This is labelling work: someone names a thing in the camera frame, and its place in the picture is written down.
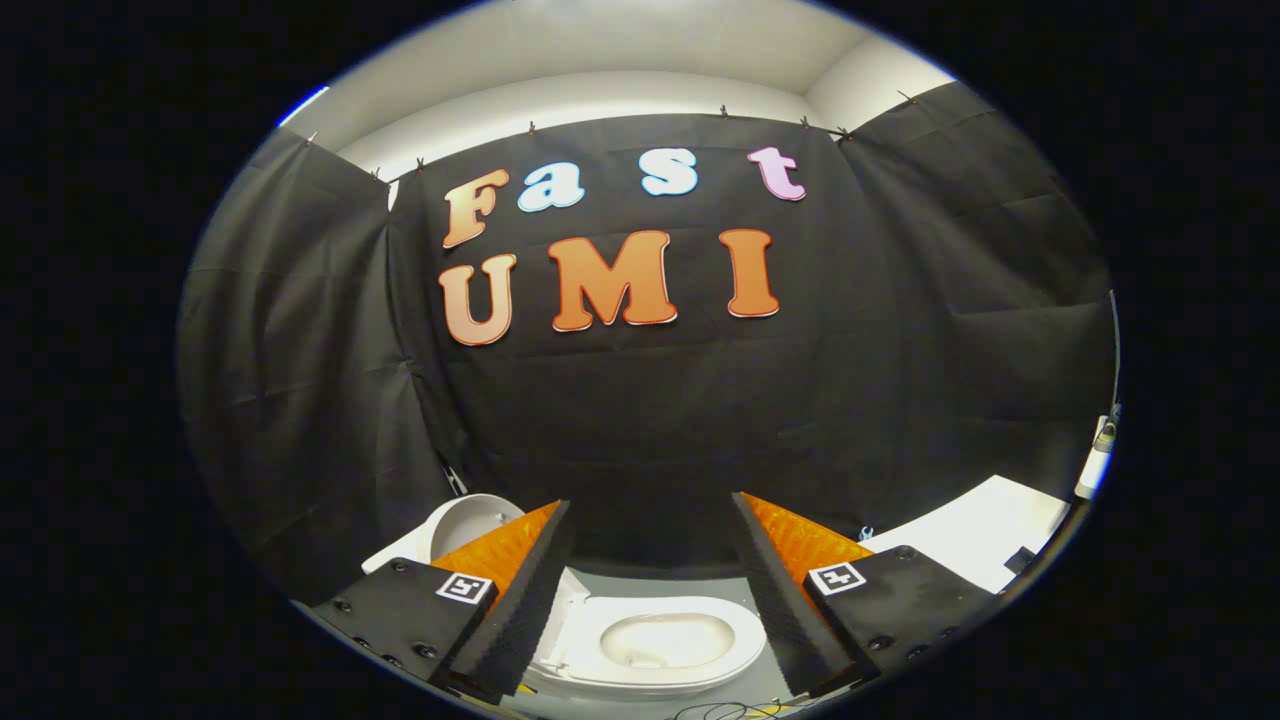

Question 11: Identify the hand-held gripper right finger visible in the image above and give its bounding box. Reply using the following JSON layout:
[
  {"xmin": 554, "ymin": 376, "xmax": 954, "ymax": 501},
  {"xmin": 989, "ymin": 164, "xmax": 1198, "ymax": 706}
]
[{"xmin": 729, "ymin": 491, "xmax": 1002, "ymax": 700}]

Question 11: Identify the black backdrop cloth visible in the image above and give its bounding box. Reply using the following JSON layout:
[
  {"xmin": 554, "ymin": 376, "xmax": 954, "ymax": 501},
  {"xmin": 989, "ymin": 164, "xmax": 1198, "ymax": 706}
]
[{"xmin": 180, "ymin": 82, "xmax": 1117, "ymax": 603}]

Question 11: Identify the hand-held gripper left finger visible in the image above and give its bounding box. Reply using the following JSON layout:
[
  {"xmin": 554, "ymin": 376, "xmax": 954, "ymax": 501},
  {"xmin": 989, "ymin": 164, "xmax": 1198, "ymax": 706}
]
[{"xmin": 306, "ymin": 499, "xmax": 575, "ymax": 703}]

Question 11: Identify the white and grey object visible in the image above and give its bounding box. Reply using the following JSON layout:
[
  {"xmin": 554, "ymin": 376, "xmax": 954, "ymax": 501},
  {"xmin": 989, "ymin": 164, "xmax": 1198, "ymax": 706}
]
[{"xmin": 1074, "ymin": 404, "xmax": 1121, "ymax": 501}]

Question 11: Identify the white toilet bowl with seat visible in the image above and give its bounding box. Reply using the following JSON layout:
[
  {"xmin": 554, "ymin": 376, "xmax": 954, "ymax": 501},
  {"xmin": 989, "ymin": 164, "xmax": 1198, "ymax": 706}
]
[{"xmin": 522, "ymin": 568, "xmax": 770, "ymax": 699}]

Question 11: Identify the tangle of black cables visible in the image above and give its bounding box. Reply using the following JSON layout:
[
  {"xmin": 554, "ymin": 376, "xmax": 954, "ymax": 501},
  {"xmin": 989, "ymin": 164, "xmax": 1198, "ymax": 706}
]
[{"xmin": 678, "ymin": 700, "xmax": 803, "ymax": 720}]

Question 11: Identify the white panelled door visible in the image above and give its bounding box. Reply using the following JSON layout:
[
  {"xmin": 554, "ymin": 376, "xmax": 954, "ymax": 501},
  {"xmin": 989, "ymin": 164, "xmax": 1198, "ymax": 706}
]
[{"xmin": 862, "ymin": 474, "xmax": 1073, "ymax": 597}]

